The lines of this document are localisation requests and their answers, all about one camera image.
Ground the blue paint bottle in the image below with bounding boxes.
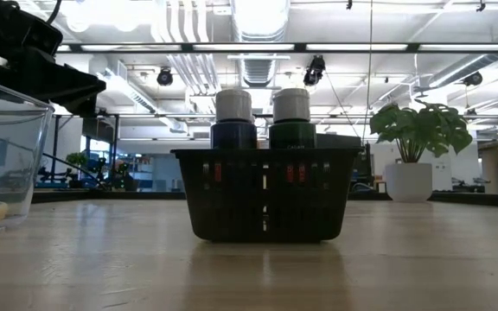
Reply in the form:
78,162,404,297
209,89,259,185

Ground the thin hanging cable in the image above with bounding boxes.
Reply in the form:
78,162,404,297
361,0,374,143

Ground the white plant pot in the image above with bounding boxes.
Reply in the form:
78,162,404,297
383,162,434,203

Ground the green artificial plant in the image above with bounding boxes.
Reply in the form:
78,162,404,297
368,99,474,164

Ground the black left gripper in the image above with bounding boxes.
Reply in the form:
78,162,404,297
0,42,106,117

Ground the black ceiling spotlight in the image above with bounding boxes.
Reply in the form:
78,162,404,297
463,71,484,87
156,67,175,86

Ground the black overhead camera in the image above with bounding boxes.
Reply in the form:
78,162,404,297
303,54,327,87

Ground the clear plastic container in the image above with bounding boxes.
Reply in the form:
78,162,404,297
0,73,55,232

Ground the white LED light strip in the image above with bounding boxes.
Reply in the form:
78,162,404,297
80,44,181,52
419,43,498,52
192,43,296,52
305,43,409,52

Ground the green paint bottle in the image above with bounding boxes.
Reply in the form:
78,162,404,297
268,87,318,185

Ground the black slotted plastic basket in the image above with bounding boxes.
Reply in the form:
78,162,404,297
169,148,362,243

